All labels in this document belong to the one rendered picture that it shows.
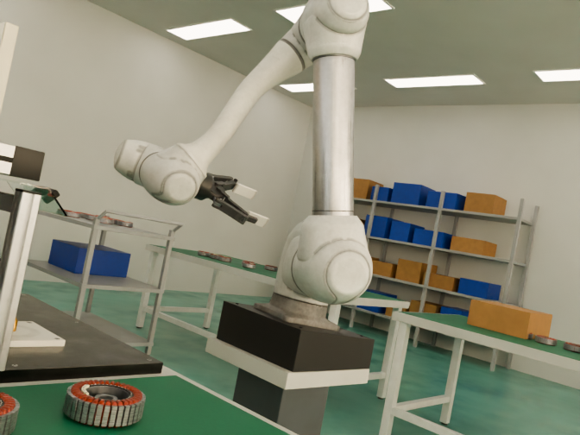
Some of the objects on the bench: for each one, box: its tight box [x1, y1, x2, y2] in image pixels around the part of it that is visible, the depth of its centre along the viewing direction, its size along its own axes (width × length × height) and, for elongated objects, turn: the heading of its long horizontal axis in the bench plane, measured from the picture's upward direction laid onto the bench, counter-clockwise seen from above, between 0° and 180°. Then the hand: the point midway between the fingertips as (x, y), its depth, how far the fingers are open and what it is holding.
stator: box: [63, 380, 146, 428], centre depth 83 cm, size 11×11×4 cm
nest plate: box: [9, 321, 66, 347], centre depth 108 cm, size 15×15×1 cm
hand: (256, 207), depth 158 cm, fingers open, 13 cm apart
